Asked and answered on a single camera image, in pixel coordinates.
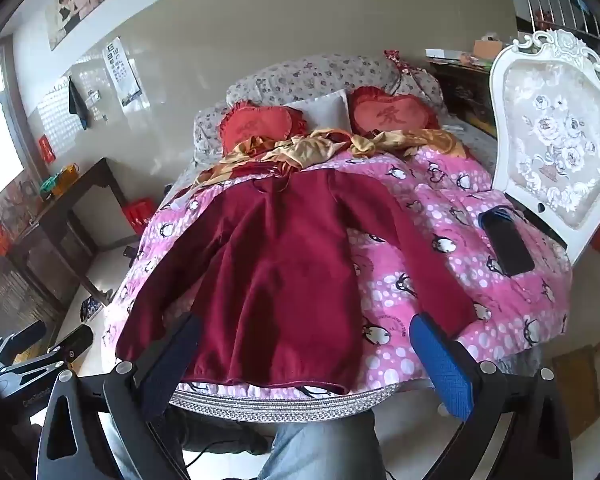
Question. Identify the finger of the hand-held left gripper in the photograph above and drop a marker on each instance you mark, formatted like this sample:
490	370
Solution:
27	334
76	341

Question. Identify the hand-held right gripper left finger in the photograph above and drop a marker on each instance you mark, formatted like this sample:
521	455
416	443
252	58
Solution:
170	360

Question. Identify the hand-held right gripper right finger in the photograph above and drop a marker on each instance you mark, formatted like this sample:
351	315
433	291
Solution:
440	365

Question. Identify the dark red fleece sweater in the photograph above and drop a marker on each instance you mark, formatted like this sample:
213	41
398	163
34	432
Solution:
280	270

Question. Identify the pink penguin print blanket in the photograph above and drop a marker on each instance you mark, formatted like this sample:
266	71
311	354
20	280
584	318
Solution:
415	280

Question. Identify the silver woven bed edge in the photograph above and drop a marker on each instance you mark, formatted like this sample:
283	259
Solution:
280	407

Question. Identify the dark wooden desk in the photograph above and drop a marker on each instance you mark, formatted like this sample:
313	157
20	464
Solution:
45	215

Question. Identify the black smartphone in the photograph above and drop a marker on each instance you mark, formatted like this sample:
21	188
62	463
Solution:
510	245

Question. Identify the red shopping bag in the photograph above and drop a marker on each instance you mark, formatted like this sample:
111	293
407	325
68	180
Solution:
140	215

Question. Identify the person's blue jeans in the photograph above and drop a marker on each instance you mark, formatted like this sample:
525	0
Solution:
320	450

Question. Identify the orange mesh bag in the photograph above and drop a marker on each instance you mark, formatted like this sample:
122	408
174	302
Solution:
65	180

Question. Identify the black hanging cloth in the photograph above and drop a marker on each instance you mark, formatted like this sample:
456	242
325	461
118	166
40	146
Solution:
76	100

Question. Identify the red heart-shaped pillow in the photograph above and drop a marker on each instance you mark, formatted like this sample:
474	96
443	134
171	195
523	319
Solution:
255	127
390	115

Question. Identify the white ornate chair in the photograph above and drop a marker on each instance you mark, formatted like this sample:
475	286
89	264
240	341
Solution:
555	125

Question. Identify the dark wooden cabinet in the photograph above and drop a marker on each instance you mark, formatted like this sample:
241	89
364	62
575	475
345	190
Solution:
460	95

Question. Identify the eye chart poster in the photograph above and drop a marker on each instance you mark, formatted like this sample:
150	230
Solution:
120	70

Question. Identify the white pillow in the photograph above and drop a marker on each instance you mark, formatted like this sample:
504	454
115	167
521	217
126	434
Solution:
325	110

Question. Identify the red patterned cushion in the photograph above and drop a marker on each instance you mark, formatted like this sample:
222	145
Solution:
397	62

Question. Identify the cardboard box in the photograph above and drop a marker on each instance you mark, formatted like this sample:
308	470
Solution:
487	48

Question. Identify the red wall sign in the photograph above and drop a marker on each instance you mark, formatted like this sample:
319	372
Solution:
46	150

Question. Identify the wall poster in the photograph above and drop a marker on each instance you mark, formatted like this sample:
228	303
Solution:
80	0

